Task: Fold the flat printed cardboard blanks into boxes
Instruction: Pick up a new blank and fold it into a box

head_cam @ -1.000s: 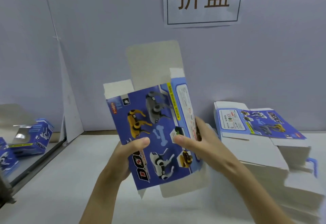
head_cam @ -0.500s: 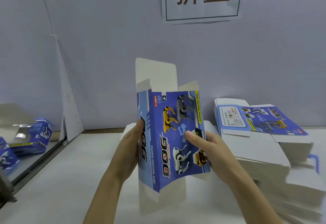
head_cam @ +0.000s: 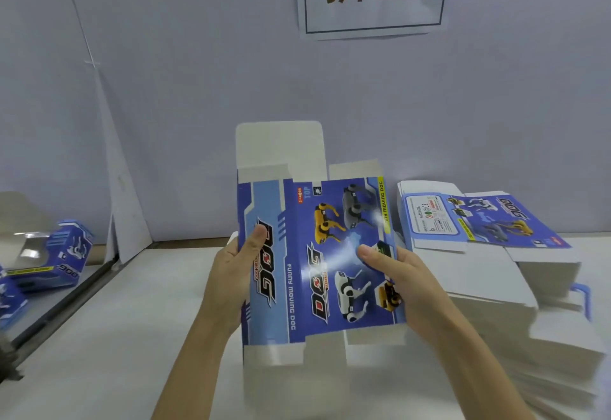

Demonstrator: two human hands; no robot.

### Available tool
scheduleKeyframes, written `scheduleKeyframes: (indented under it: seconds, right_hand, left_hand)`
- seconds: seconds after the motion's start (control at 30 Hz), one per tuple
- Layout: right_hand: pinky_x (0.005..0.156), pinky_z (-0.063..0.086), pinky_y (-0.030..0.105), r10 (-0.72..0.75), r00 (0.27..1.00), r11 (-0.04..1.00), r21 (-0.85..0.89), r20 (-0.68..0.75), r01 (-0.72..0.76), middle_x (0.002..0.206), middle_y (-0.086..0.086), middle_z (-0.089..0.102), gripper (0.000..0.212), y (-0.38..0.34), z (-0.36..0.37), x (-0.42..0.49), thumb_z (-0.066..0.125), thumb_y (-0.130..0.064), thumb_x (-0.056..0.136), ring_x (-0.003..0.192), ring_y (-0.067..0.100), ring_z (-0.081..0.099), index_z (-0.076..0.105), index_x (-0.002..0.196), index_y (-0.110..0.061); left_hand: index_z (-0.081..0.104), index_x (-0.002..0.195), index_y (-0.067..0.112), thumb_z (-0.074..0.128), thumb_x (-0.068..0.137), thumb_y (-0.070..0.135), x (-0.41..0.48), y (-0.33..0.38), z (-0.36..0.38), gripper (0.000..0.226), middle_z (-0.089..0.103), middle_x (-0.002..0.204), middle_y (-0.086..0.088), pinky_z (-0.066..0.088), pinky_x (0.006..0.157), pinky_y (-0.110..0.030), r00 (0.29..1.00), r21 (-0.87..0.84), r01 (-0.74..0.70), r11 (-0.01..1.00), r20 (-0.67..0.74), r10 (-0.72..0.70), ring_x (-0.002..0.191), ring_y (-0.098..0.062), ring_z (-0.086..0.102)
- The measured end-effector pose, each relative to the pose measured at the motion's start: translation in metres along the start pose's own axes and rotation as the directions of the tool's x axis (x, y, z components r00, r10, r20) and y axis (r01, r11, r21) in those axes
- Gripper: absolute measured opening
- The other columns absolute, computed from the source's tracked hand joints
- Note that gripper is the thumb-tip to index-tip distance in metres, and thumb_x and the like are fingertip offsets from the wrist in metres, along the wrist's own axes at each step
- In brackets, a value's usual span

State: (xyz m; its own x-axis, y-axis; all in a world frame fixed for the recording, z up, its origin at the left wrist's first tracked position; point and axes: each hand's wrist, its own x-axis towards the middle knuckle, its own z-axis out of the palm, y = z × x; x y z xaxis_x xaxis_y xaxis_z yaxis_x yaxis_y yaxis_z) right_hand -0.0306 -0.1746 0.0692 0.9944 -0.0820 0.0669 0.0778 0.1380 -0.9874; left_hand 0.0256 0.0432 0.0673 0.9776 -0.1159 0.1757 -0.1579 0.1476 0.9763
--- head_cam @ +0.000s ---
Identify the pile of blue boxes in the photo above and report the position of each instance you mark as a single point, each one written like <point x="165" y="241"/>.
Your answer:
<point x="53" y="257"/>

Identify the stack of boxes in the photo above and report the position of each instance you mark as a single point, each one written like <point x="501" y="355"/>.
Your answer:
<point x="487" y="281"/>

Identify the person's right hand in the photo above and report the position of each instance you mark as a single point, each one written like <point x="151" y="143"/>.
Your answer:
<point x="410" y="291"/>

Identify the person's left forearm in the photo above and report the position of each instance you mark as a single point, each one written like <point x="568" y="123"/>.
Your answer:
<point x="196" y="377"/>

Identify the blue dog-print cardboard box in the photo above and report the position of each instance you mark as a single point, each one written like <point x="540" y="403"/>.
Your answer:
<point x="286" y="243"/>

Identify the person's right forearm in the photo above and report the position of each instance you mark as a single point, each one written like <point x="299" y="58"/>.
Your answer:
<point x="477" y="381"/>

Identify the person's left hand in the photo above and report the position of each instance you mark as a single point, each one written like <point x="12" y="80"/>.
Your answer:
<point x="229" y="286"/>

